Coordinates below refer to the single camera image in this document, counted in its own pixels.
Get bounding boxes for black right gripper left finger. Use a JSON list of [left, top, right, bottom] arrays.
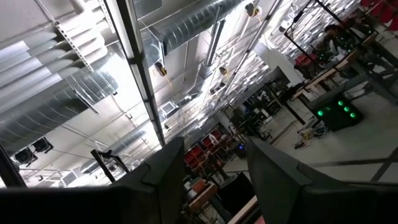
[[0, 136, 186, 224]]

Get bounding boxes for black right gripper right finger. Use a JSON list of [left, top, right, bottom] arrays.
[[247, 136, 398, 224]]

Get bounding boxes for black box chair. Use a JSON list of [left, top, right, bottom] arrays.
[[216, 172, 256, 216]]

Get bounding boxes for small wooden side table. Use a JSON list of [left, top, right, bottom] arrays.
[[187, 179, 219, 215]]

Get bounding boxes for red storage bin shelf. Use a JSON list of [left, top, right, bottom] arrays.
[[183, 129, 233, 175]]

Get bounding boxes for black computer tower green lights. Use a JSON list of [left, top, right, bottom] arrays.
[[306, 93, 364, 132]]

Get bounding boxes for wooden top workbench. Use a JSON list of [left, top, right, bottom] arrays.
[[282, 46, 368, 125]]

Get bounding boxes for black ceiling box fixture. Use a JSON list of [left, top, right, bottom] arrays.
[[30, 136, 54, 154], [14, 147, 39, 166]]

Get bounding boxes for long ceiling light beam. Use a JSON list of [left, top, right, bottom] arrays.
[[102, 0, 166, 147]]

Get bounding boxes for seated person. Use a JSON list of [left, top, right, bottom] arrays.
[[313, 24, 358, 65]]

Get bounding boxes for black table edge rail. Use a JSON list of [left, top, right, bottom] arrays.
[[226, 195, 261, 224]]

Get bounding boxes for black camera stand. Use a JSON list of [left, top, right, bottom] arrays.
[[90, 149, 130, 184]]

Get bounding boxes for floor cable bundle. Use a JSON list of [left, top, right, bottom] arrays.
[[293, 120, 328, 149]]

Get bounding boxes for black frame post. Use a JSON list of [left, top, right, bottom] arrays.
[[0, 143, 27, 189]]

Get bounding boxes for large silver ventilation duct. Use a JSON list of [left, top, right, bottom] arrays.
[[0, 30, 119, 152]]

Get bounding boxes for grey metal table frame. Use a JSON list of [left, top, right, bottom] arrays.
[[341, 29, 398, 105]]

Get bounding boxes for silver ribbed ventilation duct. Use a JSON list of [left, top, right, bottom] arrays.
[[141, 0, 246, 63]]

